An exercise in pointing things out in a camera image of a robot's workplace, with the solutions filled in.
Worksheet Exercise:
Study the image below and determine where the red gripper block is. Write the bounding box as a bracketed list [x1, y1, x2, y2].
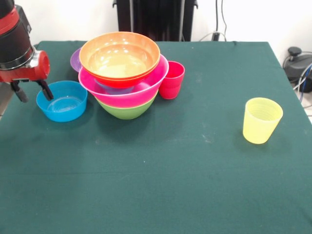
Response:
[0, 50, 54, 103]

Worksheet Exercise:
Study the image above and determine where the small cyan bowl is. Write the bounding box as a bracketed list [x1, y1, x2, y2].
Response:
[94, 79, 135, 95]

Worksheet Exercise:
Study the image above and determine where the orange bowl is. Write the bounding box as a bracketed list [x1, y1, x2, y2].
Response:
[81, 58, 160, 89]
[78, 31, 161, 80]

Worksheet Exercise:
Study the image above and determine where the large magenta bowl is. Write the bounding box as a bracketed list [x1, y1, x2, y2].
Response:
[78, 55, 170, 108]

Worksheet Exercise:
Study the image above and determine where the yellow cup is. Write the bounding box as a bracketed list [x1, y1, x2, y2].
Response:
[242, 97, 284, 144]

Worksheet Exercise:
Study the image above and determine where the straight-sided blue bowl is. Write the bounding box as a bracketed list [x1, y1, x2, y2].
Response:
[36, 80, 88, 123]

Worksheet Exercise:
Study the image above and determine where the purple bowl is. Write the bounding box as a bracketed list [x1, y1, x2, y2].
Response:
[70, 47, 82, 73]

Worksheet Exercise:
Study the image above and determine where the green bowl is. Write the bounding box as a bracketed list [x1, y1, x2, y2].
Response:
[95, 94, 159, 120]

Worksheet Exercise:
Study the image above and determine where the red cup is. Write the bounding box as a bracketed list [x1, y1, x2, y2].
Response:
[158, 60, 185, 100]

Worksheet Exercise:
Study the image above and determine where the dark green table cloth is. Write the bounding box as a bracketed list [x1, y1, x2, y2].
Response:
[0, 40, 312, 234]

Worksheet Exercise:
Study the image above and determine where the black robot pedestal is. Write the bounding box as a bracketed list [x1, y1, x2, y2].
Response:
[112, 0, 198, 42]

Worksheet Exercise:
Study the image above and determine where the white cable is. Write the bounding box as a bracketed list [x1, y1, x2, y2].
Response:
[198, 0, 229, 42]

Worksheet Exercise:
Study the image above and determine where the black pedestal foot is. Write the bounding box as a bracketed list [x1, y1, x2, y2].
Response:
[282, 46, 312, 82]

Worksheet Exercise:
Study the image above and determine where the tangle of cables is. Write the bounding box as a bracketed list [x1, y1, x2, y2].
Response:
[292, 62, 312, 98]

